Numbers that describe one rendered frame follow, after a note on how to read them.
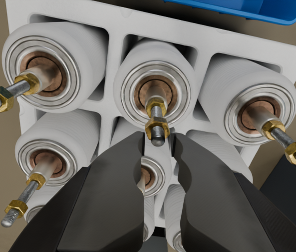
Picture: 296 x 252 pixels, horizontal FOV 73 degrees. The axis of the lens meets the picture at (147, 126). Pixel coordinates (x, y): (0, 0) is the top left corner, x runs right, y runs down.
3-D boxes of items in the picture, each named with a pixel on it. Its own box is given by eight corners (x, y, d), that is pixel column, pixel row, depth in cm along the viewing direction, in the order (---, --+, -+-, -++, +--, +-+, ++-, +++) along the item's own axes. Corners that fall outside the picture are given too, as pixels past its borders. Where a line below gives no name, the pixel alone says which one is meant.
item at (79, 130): (55, 94, 41) (-6, 143, 25) (98, 80, 40) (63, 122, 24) (77, 133, 45) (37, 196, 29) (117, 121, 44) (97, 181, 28)
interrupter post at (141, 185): (148, 171, 27) (148, 189, 24) (143, 183, 28) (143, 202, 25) (131, 167, 27) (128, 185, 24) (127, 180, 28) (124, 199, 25)
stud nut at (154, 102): (156, 94, 18) (156, 97, 18) (169, 105, 19) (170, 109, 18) (142, 109, 19) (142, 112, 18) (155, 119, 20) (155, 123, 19)
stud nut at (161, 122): (157, 111, 15) (158, 116, 14) (173, 124, 16) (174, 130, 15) (141, 128, 16) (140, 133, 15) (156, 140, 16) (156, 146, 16)
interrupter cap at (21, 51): (9, 22, 19) (5, 22, 18) (88, 51, 20) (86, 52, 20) (7, 94, 22) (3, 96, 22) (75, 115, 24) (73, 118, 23)
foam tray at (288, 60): (252, 37, 42) (314, 49, 26) (195, 177, 60) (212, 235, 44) (62, -5, 39) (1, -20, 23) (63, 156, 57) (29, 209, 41)
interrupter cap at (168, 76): (204, 84, 22) (205, 86, 21) (164, 135, 25) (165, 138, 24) (143, 44, 20) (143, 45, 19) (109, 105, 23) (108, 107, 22)
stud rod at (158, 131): (155, 94, 20) (157, 132, 14) (162, 100, 20) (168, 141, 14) (148, 101, 21) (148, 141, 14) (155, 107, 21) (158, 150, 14)
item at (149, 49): (189, 54, 37) (218, 81, 21) (160, 96, 41) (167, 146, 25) (145, 23, 35) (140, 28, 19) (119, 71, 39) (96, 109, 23)
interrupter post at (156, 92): (170, 91, 22) (173, 102, 19) (158, 108, 23) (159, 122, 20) (151, 80, 21) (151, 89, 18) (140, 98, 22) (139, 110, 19)
